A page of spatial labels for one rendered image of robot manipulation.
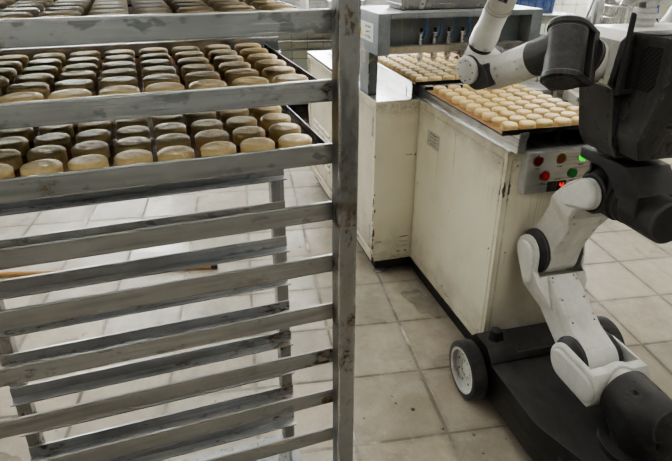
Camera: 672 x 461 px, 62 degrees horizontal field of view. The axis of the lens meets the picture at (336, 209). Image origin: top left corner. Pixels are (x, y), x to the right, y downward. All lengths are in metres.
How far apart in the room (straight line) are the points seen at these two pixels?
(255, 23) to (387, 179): 1.78
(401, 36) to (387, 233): 0.86
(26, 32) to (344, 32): 0.36
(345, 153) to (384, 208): 1.74
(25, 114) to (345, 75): 0.38
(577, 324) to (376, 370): 0.73
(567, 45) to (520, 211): 0.68
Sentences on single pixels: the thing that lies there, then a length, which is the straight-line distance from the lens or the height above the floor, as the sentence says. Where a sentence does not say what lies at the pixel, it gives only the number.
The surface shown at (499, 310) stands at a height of 0.24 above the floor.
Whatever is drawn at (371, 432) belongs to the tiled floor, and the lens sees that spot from 1.93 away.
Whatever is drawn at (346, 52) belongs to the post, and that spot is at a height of 1.29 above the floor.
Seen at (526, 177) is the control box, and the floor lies 0.76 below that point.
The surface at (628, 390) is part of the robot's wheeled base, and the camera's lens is 1.74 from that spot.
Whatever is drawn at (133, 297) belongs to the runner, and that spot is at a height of 0.96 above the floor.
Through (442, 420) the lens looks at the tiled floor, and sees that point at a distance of 1.99.
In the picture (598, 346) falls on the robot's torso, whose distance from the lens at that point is 1.86.
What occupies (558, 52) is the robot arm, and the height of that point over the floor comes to 1.19.
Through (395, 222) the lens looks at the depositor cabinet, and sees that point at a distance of 2.56.
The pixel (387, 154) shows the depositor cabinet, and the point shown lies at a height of 0.61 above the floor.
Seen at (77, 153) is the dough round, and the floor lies 1.15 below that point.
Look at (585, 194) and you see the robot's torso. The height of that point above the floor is 0.81.
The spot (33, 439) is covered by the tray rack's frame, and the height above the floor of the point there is 0.37.
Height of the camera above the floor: 1.41
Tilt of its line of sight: 25 degrees down
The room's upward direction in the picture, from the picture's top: straight up
